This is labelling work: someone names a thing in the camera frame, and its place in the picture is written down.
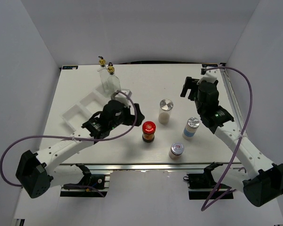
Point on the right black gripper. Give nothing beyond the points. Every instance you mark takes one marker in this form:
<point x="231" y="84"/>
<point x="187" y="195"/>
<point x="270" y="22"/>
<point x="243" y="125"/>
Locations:
<point x="189" y="84"/>

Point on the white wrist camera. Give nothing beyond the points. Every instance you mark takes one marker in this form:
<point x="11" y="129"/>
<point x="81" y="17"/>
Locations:
<point x="122" y="94"/>
<point x="207" y="75"/>

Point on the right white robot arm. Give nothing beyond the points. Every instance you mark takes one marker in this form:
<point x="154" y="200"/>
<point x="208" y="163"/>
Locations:
<point x="263" y="180"/>

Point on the red lid sauce jar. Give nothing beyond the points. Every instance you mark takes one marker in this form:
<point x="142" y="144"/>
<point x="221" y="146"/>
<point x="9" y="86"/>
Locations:
<point x="148" y="131"/>

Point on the right side aluminium rail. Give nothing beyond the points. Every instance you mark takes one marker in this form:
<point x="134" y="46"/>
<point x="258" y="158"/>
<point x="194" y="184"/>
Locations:
<point x="232" y="99"/>

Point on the dark sauce glass bottle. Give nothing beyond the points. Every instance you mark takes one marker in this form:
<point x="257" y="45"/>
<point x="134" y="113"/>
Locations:
<point x="113" y="80"/>

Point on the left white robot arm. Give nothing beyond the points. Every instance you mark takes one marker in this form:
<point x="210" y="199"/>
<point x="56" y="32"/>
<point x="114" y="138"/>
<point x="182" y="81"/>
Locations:
<point x="39" y="171"/>

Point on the aluminium front rail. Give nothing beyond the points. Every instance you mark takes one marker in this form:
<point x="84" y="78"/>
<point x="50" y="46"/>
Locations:
<point x="148" y="166"/>

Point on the white compartment organizer tray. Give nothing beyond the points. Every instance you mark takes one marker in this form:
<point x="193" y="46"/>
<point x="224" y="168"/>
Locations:
<point x="87" y="106"/>

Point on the small red-label lid jar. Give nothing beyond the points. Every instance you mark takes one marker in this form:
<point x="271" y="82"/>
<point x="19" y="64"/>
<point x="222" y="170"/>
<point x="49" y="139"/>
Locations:
<point x="176" y="151"/>

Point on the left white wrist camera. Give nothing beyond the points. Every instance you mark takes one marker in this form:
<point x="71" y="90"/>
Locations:
<point x="122" y="94"/>

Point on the blue label silver-lid jar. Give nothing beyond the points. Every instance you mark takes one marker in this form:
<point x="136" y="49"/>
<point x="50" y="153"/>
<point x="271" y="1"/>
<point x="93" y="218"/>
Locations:
<point x="190" y="128"/>

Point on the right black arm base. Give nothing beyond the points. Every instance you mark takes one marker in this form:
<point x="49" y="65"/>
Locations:
<point x="201" y="184"/>

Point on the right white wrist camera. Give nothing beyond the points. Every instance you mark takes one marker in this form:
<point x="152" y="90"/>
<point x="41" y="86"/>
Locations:
<point x="207" y="75"/>

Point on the tall jar white powder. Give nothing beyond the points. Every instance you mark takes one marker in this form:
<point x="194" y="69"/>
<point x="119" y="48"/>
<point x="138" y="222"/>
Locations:
<point x="165" y="109"/>

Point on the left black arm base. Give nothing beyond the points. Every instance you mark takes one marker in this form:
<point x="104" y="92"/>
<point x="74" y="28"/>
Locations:
<point x="90" y="185"/>

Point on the aluminium rail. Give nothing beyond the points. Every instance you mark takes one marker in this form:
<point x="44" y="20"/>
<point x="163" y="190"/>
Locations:
<point x="148" y="166"/>
<point x="232" y="99"/>

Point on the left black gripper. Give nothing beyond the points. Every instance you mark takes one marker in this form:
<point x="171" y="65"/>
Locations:
<point x="131" y="118"/>

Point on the clear liquid glass bottle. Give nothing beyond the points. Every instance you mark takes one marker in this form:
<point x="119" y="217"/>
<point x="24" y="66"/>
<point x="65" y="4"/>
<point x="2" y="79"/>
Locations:
<point x="104" y="75"/>

